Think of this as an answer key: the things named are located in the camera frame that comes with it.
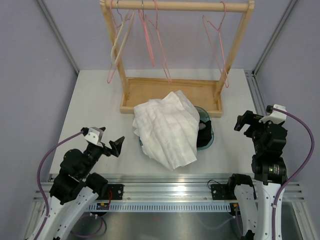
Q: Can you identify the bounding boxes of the black dress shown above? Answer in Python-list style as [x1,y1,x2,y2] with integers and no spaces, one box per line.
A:
[196,120,212,148]

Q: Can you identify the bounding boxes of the cream white garment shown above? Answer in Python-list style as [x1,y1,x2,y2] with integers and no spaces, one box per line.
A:
[132,90,200,171]

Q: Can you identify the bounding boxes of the pink wire hanger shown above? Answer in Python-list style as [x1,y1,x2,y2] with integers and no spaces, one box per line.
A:
[105,0,125,84]

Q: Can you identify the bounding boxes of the white wooden hanger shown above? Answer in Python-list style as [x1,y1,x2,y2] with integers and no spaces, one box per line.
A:
[116,9,135,52]

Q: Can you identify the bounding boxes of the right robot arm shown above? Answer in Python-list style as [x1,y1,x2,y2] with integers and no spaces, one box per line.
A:
[226,110,287,240]

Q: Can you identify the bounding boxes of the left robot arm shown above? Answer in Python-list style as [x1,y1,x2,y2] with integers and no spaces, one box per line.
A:
[29,127,125,240]

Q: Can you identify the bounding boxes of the teal plastic tray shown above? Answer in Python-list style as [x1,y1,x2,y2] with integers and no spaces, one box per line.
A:
[133,101,214,158]

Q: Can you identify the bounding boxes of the wooden clothes rack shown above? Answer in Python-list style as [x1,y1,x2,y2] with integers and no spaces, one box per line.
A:
[99,0,255,118]

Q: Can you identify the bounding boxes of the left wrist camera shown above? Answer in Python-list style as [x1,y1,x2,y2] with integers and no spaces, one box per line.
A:
[81,127,104,147]

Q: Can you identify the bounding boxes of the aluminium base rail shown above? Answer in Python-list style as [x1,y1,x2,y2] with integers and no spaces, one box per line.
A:
[32,173,306,204]

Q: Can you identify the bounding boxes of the slotted cable duct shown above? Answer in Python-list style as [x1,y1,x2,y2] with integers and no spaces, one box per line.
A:
[86,202,231,213]

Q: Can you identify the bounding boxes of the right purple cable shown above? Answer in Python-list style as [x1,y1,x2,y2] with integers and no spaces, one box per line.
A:
[271,108,315,240]

